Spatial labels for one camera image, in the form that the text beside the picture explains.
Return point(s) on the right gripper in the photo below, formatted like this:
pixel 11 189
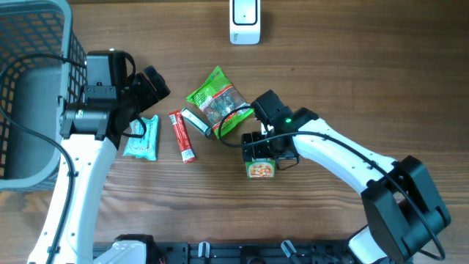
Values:
pixel 259 151

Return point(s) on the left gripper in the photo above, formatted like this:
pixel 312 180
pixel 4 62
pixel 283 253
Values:
pixel 150 95

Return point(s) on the cup noodles container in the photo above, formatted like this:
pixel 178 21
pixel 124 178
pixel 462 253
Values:
pixel 264 168

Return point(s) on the teal snack packet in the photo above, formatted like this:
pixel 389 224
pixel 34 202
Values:
pixel 146 146

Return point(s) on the green haribo candy bag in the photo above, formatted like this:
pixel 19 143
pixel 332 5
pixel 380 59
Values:
pixel 217 98

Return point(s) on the red snack bar wrapper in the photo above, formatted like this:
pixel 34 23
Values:
pixel 182 137

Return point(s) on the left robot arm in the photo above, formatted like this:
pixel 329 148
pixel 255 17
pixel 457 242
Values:
pixel 91 130

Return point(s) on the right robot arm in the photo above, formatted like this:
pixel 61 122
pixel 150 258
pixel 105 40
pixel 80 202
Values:
pixel 403 208

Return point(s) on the white barcode scanner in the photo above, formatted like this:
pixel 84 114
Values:
pixel 244 22

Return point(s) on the grey plastic shopping basket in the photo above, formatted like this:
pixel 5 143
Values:
pixel 41 58

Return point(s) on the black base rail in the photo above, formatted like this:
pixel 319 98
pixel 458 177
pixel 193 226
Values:
pixel 315 252

